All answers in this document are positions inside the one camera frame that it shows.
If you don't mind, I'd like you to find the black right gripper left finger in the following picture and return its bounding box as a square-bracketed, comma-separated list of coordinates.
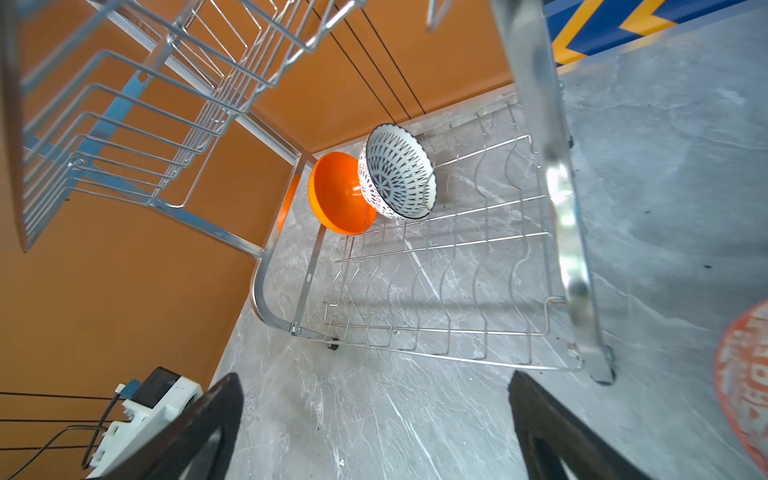
[101, 373, 244, 479]

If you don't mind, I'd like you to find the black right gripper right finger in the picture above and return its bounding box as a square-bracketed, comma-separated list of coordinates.
[508, 371, 648, 479]

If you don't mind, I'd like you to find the red patterned ceramic bowl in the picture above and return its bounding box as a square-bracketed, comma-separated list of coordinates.
[715, 301, 767, 472]

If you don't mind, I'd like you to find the white brown patterned bowl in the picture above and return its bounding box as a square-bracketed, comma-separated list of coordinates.
[358, 124, 437, 221]

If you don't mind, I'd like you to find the orange plastic bowl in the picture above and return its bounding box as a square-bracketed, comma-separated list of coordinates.
[308, 152, 377, 236]

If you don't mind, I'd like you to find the steel two-tier dish rack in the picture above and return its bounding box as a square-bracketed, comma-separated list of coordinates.
[1, 1, 615, 385]

